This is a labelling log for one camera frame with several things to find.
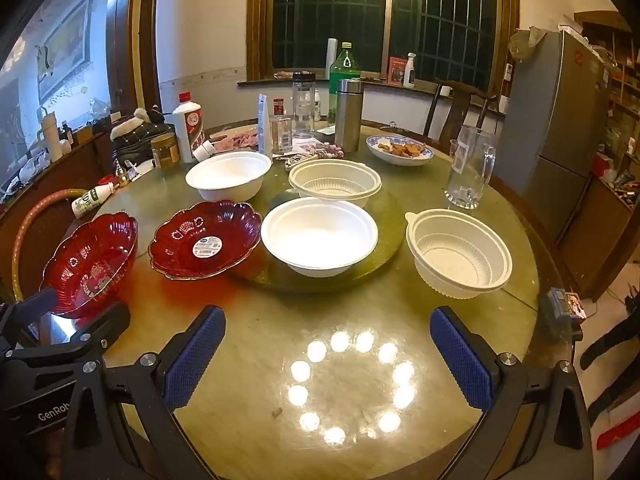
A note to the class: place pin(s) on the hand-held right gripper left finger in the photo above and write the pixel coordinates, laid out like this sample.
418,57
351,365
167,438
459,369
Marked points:
195,360

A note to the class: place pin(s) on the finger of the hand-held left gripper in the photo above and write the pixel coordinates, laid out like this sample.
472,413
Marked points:
95,332
35,305

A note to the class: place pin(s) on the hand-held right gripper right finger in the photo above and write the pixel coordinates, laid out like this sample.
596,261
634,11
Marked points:
462,360

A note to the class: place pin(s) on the red scalloped glass plate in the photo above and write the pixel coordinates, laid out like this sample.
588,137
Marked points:
90,265

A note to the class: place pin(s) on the ribbed white plastic bowl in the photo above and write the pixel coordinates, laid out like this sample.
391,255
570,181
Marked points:
457,255
332,180

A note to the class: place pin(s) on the red scalloped plate white sticker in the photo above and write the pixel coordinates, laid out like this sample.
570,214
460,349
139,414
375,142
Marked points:
205,240

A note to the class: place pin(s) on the smooth white bowl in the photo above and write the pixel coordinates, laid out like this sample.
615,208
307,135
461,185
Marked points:
227,175
320,235

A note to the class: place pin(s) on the multicoloured hula hoop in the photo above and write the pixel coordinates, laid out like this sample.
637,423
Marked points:
30,230

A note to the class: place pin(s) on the dark card box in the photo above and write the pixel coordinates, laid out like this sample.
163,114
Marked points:
565,310

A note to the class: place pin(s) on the white yogurt bottle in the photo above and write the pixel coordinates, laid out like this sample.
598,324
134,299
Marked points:
92,201

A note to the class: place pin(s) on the wooden sideboard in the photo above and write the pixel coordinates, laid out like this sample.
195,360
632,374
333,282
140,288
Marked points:
60,180

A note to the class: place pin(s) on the green glass turntable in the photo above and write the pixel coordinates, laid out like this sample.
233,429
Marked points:
390,225

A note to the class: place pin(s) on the small gold perfume bottle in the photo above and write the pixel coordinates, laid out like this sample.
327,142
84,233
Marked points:
122,172

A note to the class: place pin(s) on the cream tumbler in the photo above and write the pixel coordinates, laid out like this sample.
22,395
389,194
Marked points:
51,132

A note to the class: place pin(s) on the low wooden cabinet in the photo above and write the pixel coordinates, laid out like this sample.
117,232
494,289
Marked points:
595,240

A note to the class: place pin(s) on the clear glass pitcher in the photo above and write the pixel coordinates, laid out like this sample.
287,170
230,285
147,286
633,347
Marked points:
467,170

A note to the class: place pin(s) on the jar with gold lid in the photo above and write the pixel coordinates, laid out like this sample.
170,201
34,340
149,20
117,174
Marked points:
165,152

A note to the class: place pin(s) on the small white cup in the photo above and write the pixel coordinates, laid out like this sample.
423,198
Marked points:
204,151

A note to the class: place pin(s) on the blue patterned plate with food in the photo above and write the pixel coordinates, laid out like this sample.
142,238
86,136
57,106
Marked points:
400,152

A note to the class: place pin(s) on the white liquor bottle red cap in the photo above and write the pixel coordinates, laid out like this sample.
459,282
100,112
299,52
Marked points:
187,130

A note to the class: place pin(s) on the tray of sliced meat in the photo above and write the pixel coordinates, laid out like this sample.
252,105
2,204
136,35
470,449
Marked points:
240,141

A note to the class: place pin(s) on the small glass liquor bottle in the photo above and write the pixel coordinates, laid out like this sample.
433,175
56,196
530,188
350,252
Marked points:
281,132

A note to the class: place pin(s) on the key bunch with pink beads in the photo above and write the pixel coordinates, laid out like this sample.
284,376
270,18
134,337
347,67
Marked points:
320,150

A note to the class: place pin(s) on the white tube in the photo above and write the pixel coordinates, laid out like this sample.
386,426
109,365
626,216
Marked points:
265,125

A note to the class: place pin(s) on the dark wooden chair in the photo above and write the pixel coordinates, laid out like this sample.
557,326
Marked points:
462,105

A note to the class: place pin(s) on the framed painting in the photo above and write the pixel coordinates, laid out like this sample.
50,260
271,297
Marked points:
67,45

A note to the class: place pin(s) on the grey refrigerator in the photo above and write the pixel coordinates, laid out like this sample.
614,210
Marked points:
555,110

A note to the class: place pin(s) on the steel thermos flask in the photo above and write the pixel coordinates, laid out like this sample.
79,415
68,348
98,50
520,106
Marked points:
348,115

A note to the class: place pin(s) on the clear bottle black lid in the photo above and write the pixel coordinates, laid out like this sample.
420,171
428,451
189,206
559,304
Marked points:
303,105

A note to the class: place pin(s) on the white spray bottle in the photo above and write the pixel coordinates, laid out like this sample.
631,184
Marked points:
409,70

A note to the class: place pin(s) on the red box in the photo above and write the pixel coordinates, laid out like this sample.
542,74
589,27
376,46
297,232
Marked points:
396,71

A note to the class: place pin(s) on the cluttered wooden shelf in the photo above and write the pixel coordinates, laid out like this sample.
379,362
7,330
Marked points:
622,90

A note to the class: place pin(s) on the green plastic bottle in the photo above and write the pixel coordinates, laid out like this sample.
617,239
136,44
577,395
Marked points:
344,67

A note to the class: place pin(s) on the white paper roll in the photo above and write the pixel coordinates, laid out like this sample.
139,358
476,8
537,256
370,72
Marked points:
332,57

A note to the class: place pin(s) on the wooden framed window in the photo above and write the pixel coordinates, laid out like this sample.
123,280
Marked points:
380,15

